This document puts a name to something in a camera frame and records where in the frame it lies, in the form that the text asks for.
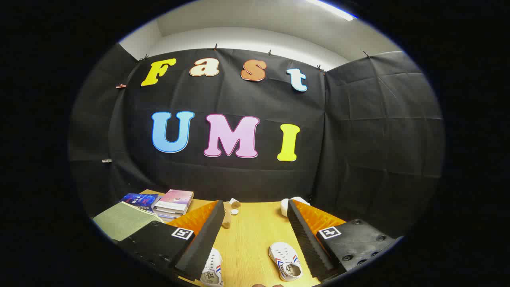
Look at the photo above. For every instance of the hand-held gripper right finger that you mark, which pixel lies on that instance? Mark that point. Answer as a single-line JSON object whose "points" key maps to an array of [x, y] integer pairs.
{"points": [[305, 239]]}

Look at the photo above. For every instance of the white plush toy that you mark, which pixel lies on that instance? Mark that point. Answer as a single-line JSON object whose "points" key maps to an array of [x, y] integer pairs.
{"points": [[284, 208]]}

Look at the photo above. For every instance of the black backdrop cloth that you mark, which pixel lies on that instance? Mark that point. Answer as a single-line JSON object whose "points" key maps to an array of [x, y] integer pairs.
{"points": [[358, 139]]}

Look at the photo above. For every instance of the white canvas shoe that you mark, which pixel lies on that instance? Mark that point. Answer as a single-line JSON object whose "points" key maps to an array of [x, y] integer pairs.
{"points": [[213, 267], [283, 255]]}

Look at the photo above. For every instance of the brown plush toy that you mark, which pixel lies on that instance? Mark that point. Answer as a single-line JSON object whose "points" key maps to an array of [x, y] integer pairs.
{"points": [[229, 218]]}

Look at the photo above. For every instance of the white paperback book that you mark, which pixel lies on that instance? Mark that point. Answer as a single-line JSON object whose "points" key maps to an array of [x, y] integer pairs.
{"points": [[169, 212]]}

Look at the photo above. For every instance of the pink book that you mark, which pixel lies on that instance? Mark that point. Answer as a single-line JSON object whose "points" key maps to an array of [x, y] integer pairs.
{"points": [[175, 198]]}

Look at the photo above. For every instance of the dark blue book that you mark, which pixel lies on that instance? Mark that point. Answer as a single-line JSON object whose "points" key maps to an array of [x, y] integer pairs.
{"points": [[139, 200]]}

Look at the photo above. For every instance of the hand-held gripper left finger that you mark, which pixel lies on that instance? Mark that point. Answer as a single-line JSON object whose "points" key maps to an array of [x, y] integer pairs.
{"points": [[207, 239]]}

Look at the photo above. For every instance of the pale blue book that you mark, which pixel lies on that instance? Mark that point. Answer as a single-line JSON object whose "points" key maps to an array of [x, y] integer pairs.
{"points": [[165, 218]]}

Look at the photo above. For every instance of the green fabric storage box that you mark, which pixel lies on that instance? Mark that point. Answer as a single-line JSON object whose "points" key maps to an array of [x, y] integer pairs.
{"points": [[123, 221]]}

